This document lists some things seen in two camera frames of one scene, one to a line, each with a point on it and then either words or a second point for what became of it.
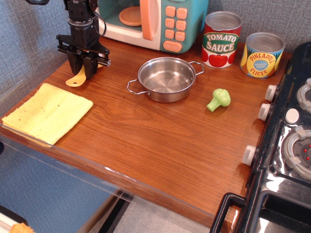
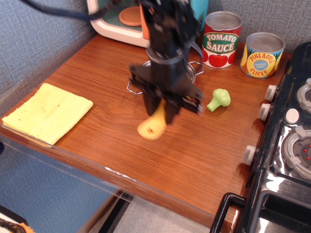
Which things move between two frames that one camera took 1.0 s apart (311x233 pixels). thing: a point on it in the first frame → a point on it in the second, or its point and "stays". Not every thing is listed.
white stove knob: x=249 y=155 stays
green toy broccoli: x=222 y=97 stays
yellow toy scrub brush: x=79 y=78 → x=154 y=126
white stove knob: x=270 y=92 stays
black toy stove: x=278 y=196 stays
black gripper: x=84 y=39 → x=169 y=80
